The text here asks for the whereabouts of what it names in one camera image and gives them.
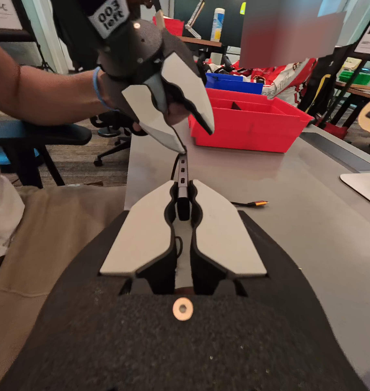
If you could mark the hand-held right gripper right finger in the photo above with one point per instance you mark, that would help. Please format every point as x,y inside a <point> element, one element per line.
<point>227,241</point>

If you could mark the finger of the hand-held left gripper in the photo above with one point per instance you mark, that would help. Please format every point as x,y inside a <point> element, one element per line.
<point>142,104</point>
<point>188,82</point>

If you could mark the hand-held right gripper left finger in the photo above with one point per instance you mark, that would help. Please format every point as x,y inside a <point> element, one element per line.
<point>142,241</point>

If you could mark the grey usb hub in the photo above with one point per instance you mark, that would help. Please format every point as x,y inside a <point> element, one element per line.
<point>183,189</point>

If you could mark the red plastic bin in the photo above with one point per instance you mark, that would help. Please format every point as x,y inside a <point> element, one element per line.
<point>172,26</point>
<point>249,131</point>

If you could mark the person's left forearm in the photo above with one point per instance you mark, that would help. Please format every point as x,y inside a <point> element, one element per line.
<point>44,91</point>

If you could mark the person's left hand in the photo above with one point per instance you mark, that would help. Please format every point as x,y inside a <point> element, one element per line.
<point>114,97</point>

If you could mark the black office chair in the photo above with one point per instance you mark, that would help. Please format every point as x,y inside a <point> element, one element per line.
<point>111,122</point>

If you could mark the blue wristband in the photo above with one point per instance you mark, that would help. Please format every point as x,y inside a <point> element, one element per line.
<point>95,85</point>

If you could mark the black divider of red bin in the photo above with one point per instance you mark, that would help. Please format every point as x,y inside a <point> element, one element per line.
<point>235,107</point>

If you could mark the white wipes canister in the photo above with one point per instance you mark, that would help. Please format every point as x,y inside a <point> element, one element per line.
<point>217,24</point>

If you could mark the black monitor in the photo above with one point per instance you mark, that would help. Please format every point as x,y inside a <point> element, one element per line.
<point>233,27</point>

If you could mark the blue mesh office chair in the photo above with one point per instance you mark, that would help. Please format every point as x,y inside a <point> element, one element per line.
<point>8,131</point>

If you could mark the black yellow-striped jacket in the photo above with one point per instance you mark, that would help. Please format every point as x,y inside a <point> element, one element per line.
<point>331,70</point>

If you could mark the white tablet stand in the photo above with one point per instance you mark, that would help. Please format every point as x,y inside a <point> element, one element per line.
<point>365,186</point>

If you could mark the green plastic bin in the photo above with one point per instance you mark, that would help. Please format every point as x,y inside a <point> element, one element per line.
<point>356,77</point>

